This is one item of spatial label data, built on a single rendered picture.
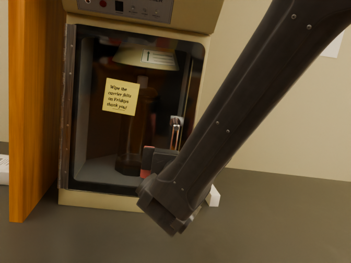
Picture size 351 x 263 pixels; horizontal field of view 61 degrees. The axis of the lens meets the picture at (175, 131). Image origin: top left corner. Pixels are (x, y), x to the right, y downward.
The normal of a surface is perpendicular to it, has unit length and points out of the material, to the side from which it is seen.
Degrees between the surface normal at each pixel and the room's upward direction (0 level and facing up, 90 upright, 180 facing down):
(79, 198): 90
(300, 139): 90
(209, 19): 135
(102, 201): 90
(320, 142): 90
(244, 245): 0
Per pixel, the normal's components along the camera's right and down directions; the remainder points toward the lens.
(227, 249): 0.14, -0.95
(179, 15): -0.06, 0.87
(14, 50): 0.06, 0.28
